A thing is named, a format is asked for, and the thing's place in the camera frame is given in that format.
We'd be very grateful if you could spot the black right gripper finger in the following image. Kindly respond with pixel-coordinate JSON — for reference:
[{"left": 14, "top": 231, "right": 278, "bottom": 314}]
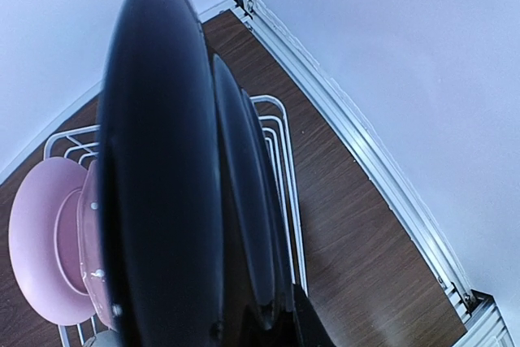
[{"left": 292, "top": 284, "right": 336, "bottom": 347}]

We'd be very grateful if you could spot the yellow polka dot plate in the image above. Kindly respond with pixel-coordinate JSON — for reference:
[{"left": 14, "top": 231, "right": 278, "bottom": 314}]
[{"left": 212, "top": 55, "right": 292, "bottom": 332}]

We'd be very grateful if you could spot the black striped rim plate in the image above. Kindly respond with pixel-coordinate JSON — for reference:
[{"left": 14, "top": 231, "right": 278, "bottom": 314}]
[{"left": 98, "top": 0, "right": 223, "bottom": 346}]

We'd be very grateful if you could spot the pink polka dot plate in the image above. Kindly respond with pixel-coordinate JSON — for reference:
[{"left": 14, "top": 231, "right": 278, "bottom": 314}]
[{"left": 76, "top": 160, "right": 119, "bottom": 332}]

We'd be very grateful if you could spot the pale green floral bowl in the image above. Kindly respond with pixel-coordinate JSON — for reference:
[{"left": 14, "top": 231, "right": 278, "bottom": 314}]
[{"left": 83, "top": 330, "right": 121, "bottom": 347}]

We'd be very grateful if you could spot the plain pink plate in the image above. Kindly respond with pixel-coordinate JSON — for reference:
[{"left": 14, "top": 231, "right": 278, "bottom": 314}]
[{"left": 8, "top": 157, "right": 94, "bottom": 326}]

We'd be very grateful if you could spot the white wire dish rack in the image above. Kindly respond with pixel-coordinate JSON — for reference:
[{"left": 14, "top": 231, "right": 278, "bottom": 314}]
[{"left": 43, "top": 94, "right": 309, "bottom": 346}]

